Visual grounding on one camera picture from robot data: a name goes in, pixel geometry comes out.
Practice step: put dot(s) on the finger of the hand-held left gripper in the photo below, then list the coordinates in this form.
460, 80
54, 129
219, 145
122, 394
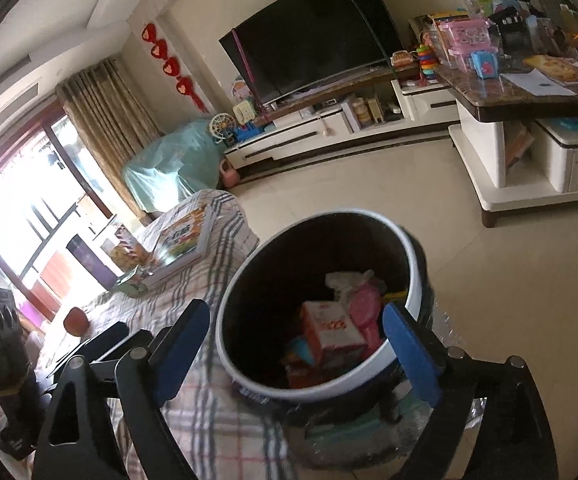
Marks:
109, 340

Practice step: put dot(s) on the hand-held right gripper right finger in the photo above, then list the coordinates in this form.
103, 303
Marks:
411, 355

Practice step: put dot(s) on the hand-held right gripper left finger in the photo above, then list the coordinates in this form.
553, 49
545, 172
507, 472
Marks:
181, 350

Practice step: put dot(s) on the white-rimmed bin with black bag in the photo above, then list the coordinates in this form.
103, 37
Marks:
249, 310

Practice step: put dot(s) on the green box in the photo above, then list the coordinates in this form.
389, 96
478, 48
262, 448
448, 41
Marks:
133, 284

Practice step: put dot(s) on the plaid blanket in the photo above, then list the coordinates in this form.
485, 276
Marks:
204, 410

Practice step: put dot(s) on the purple bottle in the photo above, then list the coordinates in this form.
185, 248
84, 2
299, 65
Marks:
91, 260

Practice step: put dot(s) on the red white flat carton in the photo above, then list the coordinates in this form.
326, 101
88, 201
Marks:
331, 332

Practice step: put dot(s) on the clear cookie jar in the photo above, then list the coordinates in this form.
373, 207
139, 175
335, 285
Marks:
126, 247

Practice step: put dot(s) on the orange puzzle box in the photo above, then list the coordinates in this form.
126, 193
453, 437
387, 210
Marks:
181, 245

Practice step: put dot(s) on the teal plastic item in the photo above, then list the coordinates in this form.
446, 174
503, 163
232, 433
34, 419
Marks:
301, 351

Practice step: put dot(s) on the sliding glass door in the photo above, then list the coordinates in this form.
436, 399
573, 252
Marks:
34, 210

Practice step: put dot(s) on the teal covered armchair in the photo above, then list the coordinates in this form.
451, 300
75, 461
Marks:
169, 170

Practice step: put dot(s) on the pink floor toy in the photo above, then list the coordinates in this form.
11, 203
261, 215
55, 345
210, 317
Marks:
230, 175

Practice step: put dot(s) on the beige curtain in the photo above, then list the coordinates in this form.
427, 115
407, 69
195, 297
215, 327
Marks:
109, 125

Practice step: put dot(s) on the ferris wheel toy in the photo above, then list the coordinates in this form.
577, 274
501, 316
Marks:
220, 127

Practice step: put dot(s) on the blue toy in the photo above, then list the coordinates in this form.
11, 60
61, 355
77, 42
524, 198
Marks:
246, 132

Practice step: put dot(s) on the white television cabinet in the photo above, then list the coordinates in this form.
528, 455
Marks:
344, 120

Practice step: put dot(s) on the marble top coffee table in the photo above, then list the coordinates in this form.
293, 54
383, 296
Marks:
519, 125

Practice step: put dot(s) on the colourful toy card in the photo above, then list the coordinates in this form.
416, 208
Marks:
241, 90

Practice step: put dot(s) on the red heart hanging decoration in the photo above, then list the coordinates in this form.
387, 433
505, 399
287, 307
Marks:
171, 65

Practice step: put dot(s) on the teal pink toy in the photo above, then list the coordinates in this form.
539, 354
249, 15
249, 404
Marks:
485, 65

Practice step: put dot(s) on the white paper sheet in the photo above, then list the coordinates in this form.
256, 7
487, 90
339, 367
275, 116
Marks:
536, 81

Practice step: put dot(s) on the pink toy box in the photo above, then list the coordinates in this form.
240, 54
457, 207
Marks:
466, 42

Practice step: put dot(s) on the orange game board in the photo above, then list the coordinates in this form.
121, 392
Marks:
554, 69

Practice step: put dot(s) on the black television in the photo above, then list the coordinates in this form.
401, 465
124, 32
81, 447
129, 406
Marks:
309, 40

